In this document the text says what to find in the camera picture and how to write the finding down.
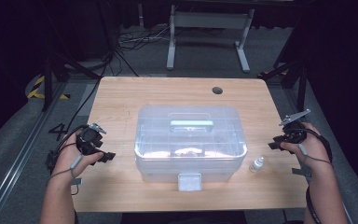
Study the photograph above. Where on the grey metal desk frame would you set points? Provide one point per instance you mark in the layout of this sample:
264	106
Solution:
209	20

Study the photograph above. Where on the aluminium floor rail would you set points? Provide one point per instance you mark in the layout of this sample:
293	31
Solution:
15	161

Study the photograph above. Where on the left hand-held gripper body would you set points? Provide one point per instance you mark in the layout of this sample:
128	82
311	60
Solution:
88	140

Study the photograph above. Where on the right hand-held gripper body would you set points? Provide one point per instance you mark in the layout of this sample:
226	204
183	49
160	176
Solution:
293	133

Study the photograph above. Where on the yellow black hazard tape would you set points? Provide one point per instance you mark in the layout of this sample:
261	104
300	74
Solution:
38	81

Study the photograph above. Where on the small white dropper bottle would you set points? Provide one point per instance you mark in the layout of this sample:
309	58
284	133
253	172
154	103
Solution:
256	165

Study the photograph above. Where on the black tape floor marking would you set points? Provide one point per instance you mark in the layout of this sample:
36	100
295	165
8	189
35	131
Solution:
60	129

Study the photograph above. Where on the person's right hand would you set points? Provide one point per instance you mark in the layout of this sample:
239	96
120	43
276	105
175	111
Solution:
313	146

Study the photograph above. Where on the clear plastic storage box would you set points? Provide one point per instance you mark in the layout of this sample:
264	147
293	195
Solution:
189	146

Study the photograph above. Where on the person's left hand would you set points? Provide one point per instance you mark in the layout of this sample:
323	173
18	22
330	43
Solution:
70	161

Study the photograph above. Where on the dark tape piece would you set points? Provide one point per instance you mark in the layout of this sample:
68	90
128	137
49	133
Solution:
304	172

